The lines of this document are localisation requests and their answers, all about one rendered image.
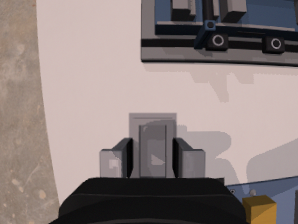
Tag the orange-yellow block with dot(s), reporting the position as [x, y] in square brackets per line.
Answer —
[260, 209]

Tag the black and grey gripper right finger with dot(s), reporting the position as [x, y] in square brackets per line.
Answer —
[186, 161]

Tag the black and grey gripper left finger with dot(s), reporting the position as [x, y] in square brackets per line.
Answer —
[118, 161]

